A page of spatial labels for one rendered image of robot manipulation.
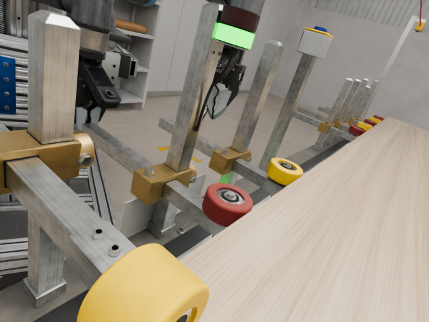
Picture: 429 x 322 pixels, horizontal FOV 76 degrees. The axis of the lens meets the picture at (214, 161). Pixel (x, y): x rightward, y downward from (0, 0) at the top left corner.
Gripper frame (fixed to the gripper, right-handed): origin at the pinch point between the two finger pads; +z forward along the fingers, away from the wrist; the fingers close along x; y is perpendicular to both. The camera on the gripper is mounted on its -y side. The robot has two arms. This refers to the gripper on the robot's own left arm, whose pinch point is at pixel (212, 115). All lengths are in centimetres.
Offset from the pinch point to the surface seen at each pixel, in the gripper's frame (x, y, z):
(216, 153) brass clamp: -5.1, -5.8, 7.2
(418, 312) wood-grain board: -41, -38, 4
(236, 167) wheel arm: -10.9, -4.2, 9.6
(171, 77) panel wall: 167, 355, 63
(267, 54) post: -8.5, 0.6, -18.2
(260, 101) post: -10.6, 0.5, -7.5
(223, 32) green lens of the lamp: -4.0, -25.6, -19.7
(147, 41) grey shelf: 161, 251, 12
